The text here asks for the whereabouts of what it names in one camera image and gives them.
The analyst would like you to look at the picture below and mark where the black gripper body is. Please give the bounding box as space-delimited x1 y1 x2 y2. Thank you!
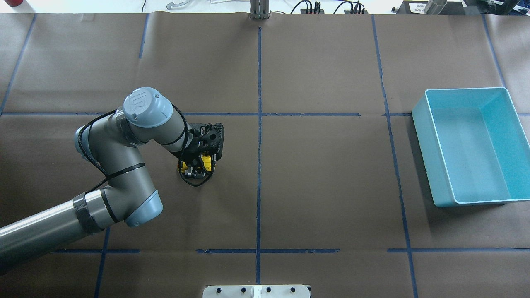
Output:
180 138 207 166

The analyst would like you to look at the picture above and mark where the yellow beetle toy car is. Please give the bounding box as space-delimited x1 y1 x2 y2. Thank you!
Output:
177 154 215 174

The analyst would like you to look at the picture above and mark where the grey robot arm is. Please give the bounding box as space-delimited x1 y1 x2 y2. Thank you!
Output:
1 87 210 275

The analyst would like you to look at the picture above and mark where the orange black power strip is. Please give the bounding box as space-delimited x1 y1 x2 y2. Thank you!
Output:
297 0 325 14

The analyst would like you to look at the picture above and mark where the red fire extinguisher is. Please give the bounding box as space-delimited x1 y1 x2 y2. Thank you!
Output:
4 0 24 7

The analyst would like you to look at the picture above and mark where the black box under cup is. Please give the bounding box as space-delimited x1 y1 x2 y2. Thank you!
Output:
391 0 465 15

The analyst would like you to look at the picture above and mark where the metal cup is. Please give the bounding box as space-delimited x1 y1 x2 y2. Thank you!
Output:
424 0 448 15

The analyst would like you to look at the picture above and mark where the turquoise plastic bin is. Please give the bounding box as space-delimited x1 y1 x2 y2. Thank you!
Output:
412 87 530 207

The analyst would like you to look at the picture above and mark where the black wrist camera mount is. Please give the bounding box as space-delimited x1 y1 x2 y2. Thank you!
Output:
191 123 225 161

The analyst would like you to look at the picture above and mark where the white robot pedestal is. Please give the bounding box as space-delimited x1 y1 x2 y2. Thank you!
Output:
202 284 312 298

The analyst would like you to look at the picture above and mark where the aluminium frame post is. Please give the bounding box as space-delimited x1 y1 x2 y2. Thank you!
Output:
249 0 270 19

